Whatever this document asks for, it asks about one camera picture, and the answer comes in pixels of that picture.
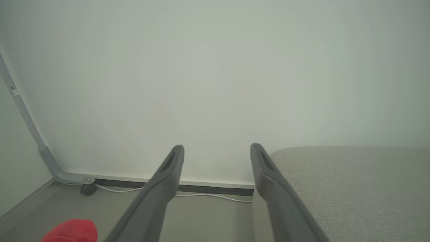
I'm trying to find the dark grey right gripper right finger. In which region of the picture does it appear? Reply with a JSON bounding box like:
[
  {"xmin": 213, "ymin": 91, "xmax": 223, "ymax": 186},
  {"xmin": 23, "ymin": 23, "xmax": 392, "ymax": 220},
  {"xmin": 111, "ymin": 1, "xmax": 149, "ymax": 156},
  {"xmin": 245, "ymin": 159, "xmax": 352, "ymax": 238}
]
[{"xmin": 250, "ymin": 143, "xmax": 330, "ymax": 242}]

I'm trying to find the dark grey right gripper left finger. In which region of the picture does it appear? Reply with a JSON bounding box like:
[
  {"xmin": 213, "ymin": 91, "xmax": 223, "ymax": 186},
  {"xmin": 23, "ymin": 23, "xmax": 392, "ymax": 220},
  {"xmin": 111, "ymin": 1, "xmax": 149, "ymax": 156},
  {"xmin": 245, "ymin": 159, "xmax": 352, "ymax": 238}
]
[{"xmin": 103, "ymin": 145, "xmax": 185, "ymax": 242}]

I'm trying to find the red and white garment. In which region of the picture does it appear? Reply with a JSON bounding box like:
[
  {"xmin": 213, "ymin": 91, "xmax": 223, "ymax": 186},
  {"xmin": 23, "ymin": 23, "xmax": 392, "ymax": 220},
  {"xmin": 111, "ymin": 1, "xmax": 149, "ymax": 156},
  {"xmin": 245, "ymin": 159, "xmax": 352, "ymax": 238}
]
[{"xmin": 41, "ymin": 219, "xmax": 98, "ymax": 242}]

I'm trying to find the dark baseboard strip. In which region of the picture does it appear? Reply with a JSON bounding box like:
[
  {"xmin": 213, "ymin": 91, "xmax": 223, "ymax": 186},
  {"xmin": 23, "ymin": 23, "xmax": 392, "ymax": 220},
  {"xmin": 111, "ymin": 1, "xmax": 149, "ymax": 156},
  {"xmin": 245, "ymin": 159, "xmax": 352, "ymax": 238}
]
[{"xmin": 94, "ymin": 178, "xmax": 254, "ymax": 197}]

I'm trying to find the grey fabric sofa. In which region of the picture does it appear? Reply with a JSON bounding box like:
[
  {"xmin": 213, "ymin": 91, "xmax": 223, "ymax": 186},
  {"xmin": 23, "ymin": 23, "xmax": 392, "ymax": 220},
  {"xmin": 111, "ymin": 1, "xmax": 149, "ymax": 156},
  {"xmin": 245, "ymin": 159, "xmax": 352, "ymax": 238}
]
[{"xmin": 252, "ymin": 146, "xmax": 430, "ymax": 242}]

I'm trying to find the white floor cable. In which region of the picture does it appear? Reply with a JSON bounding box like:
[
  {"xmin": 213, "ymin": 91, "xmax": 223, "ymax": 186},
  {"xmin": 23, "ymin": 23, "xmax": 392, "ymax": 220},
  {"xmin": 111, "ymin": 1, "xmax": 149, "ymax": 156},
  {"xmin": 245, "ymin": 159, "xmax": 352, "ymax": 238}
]
[{"xmin": 94, "ymin": 184, "xmax": 253, "ymax": 203}]

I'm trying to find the grey metal frame leg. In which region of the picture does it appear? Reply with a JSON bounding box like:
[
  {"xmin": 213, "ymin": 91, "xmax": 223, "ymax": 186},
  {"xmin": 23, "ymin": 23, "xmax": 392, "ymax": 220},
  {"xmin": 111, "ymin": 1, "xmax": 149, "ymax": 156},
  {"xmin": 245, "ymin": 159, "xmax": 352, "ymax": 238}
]
[{"xmin": 0, "ymin": 53, "xmax": 95, "ymax": 185}]

